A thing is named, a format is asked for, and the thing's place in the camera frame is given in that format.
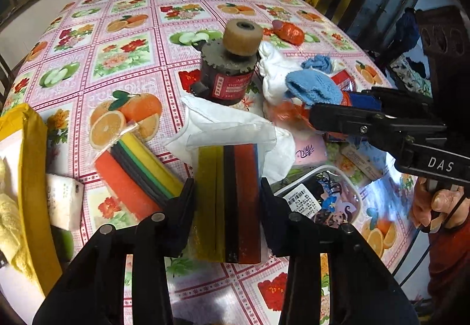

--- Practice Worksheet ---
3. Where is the pink tissue pack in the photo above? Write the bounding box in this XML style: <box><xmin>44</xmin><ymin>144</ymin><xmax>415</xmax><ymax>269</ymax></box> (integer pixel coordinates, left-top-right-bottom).
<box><xmin>294</xmin><ymin>134</ymin><xmax>328</xmax><ymax>166</ymax></box>

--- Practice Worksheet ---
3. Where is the cartoon clear pouch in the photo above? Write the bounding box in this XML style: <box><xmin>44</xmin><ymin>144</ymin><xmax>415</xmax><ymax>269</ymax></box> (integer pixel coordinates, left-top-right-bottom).
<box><xmin>274</xmin><ymin>164</ymin><xmax>362</xmax><ymax>228</ymax></box>

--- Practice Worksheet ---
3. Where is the red plastic bag ball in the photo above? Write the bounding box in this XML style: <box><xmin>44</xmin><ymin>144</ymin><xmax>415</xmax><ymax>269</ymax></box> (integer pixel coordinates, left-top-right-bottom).
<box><xmin>272</xmin><ymin>20</ymin><xmax>304</xmax><ymax>46</ymax></box>

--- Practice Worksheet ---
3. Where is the person right hand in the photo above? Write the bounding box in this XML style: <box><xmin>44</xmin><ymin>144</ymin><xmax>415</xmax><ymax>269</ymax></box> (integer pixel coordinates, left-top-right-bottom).
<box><xmin>409</xmin><ymin>177</ymin><xmax>469</xmax><ymax>229</ymax></box>

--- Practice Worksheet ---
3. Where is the red label wet wipes pack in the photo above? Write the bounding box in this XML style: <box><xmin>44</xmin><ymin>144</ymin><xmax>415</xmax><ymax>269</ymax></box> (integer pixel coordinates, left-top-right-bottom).
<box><xmin>330</xmin><ymin>70</ymin><xmax>356</xmax><ymax>92</ymax></box>

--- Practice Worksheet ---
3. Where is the motor with rubber roller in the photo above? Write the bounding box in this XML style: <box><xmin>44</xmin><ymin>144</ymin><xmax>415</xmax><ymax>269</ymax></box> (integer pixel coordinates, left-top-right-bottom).
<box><xmin>190</xmin><ymin>19</ymin><xmax>263</xmax><ymax>105</ymax></box>

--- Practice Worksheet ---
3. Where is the white plastic bag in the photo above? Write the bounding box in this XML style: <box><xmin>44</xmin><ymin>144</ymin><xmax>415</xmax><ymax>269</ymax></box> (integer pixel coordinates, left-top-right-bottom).
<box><xmin>162</xmin><ymin>94</ymin><xmax>296</xmax><ymax>183</ymax></box>

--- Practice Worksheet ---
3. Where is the white cloth sock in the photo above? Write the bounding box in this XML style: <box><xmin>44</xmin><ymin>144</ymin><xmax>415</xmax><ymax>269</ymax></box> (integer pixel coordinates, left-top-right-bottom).
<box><xmin>258</xmin><ymin>41</ymin><xmax>301</xmax><ymax>105</ymax></box>

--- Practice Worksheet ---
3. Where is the dark multicolour sponge pack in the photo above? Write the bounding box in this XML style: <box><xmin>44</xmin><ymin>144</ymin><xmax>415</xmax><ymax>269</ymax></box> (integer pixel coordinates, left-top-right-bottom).
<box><xmin>189</xmin><ymin>144</ymin><xmax>261</xmax><ymax>265</ymax></box>

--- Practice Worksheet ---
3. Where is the floral fruit tablecloth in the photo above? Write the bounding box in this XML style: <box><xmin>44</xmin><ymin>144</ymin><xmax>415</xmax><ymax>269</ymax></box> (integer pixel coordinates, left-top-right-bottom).
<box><xmin>5</xmin><ymin>0</ymin><xmax>416</xmax><ymax>324</ymax></box>

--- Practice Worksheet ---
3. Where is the yellow towel cloth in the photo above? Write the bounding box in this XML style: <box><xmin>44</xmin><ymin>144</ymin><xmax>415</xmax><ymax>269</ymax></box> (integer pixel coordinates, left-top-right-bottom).
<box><xmin>0</xmin><ymin>160</ymin><xmax>33</xmax><ymax>280</ymax></box>

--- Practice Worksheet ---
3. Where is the yellow cardboard tray box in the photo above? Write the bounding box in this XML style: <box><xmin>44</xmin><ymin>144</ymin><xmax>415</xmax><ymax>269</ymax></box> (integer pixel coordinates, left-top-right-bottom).
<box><xmin>1</xmin><ymin>103</ymin><xmax>62</xmax><ymax>296</ymax></box>

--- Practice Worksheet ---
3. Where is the white sponge block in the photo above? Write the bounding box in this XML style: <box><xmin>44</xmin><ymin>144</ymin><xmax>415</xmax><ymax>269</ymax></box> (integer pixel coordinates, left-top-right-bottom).
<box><xmin>46</xmin><ymin>174</ymin><xmax>84</xmax><ymax>231</ymax></box>

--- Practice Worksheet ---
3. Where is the blue fuzzy cloth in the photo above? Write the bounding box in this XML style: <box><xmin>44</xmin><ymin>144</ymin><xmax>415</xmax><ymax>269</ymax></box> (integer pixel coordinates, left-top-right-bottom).
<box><xmin>285</xmin><ymin>55</ymin><xmax>343</xmax><ymax>106</ymax></box>

